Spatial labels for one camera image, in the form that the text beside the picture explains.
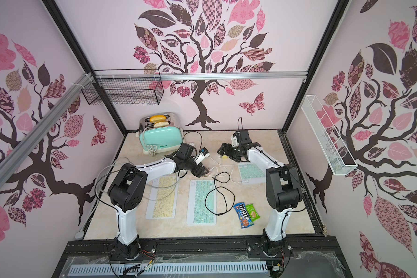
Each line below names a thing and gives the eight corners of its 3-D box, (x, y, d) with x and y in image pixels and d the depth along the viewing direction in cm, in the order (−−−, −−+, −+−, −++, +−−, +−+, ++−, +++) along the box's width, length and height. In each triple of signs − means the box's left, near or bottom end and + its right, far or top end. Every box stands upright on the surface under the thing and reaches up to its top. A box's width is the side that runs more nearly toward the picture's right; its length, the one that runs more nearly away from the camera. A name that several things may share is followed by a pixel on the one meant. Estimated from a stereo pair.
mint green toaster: (149, 161, 105) (139, 142, 91) (142, 138, 117) (133, 118, 104) (187, 148, 112) (184, 128, 98) (177, 127, 124) (172, 107, 110)
